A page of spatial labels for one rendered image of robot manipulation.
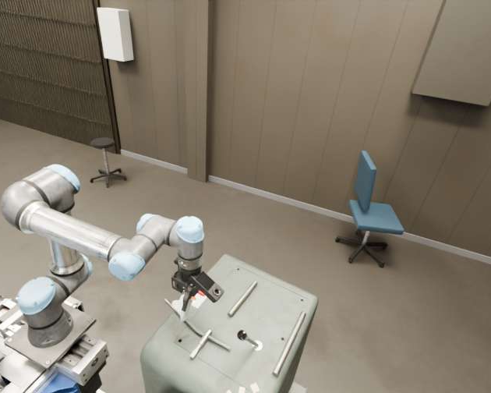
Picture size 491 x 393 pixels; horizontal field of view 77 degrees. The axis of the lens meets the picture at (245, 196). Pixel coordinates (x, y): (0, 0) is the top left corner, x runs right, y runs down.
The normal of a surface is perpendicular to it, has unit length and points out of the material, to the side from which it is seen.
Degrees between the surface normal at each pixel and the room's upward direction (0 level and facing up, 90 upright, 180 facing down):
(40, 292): 8
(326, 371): 0
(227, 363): 0
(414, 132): 90
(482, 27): 90
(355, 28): 90
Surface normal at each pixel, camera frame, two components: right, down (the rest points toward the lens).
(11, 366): 0.08, -0.83
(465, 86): -0.39, 0.48
